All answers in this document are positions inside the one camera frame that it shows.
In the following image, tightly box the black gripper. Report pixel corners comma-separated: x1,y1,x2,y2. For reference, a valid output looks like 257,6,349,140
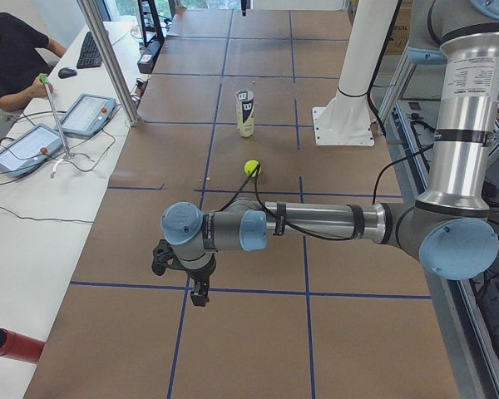
184,260,215,307

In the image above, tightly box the yellow tennis ball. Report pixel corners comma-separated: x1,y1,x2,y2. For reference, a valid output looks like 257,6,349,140
244,160,262,178

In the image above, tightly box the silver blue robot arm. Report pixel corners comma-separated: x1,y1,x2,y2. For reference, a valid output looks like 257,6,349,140
152,1,499,307

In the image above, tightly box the clear tennis ball can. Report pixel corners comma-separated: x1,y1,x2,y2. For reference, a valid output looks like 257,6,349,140
235,89,254,138

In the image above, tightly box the red cylinder tube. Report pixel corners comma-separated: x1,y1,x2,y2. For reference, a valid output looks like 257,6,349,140
0,328,45,364

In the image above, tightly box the right teach pendant tablet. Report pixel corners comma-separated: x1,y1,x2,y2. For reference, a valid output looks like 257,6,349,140
60,93,116,138

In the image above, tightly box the teach pendant tablet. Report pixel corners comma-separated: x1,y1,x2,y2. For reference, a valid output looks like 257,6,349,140
60,93,116,138
0,124,62,178

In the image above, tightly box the left teach pendant tablet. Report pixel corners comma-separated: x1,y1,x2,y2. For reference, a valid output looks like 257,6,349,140
0,124,62,178

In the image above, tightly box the black computer mouse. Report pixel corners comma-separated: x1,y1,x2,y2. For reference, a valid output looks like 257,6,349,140
57,67,77,79

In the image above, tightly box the black keyboard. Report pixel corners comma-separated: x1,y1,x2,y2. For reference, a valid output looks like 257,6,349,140
77,32,102,69

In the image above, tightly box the metal rod green tip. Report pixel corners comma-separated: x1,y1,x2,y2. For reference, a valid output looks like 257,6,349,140
38,73,75,160

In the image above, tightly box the person in black shirt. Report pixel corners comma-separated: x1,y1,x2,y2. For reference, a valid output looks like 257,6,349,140
0,12,67,112

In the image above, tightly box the cardboard box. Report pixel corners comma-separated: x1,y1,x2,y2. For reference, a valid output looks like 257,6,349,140
385,0,413,55

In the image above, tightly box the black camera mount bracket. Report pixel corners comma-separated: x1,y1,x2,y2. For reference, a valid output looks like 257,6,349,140
151,239,180,276

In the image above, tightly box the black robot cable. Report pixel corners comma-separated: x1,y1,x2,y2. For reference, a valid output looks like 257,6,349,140
218,84,436,242

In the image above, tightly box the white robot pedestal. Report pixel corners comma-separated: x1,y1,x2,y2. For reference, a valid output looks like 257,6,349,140
312,0,400,146

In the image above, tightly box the aluminium frame post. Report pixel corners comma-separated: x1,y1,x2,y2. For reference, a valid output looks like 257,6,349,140
77,0,139,126

